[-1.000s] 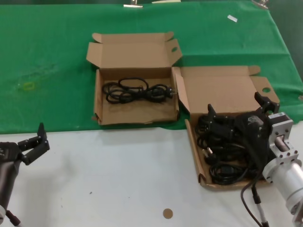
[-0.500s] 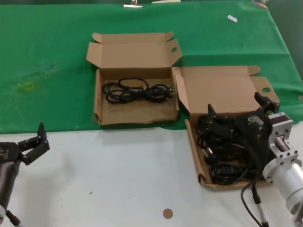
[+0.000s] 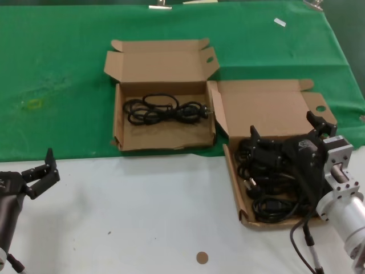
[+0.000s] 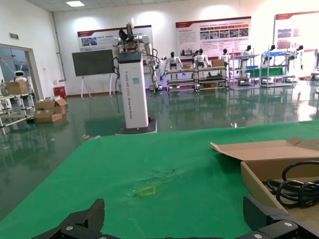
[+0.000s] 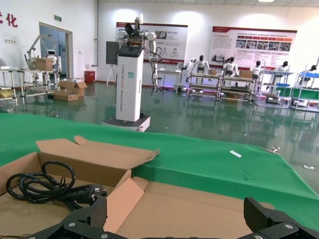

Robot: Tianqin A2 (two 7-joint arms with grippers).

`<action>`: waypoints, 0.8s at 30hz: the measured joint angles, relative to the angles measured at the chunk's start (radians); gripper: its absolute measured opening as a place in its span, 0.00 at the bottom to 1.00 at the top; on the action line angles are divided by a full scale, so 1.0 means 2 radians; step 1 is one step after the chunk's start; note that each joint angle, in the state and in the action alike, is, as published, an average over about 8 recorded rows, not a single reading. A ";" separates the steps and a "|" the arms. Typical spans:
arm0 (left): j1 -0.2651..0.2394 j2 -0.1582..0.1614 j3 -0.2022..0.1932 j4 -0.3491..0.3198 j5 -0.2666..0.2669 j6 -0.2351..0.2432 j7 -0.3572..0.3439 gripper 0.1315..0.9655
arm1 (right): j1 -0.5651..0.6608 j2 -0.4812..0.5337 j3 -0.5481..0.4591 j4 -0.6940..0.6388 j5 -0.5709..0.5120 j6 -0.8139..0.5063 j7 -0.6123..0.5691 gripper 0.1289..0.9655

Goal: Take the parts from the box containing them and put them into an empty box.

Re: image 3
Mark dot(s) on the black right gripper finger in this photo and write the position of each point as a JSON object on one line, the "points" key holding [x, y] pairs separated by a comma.
{"points": [[266, 154], [326, 129]]}

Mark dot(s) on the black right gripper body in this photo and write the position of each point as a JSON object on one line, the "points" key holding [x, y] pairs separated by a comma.
{"points": [[305, 160]]}

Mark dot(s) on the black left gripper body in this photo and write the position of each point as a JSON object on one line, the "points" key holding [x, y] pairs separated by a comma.
{"points": [[10, 184]]}

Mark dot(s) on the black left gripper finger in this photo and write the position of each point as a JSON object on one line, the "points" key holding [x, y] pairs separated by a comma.
{"points": [[34, 172], [45, 184]]}

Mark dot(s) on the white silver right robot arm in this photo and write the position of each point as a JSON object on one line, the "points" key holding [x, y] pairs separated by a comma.
{"points": [[350, 214]]}

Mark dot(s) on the cardboard box with round hole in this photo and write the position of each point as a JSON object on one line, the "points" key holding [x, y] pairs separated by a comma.
{"points": [[265, 111]]}

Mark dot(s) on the cardboard box with torn rim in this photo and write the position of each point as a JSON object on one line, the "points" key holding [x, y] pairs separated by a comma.
{"points": [[165, 137]]}

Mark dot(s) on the yellow rubber band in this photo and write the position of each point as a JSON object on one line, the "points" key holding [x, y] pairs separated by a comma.
{"points": [[29, 105]]}

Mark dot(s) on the green table cloth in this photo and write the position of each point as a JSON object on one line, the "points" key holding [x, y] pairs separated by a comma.
{"points": [[57, 57]]}

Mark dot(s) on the white tape strip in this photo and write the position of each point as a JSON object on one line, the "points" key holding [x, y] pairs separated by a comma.
{"points": [[279, 22]]}

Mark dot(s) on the round brown cardboard disc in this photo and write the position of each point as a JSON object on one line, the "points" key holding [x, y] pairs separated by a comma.
{"points": [[202, 257]]}

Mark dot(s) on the pale paper sheet edge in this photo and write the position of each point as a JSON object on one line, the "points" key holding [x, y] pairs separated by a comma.
{"points": [[199, 1]]}

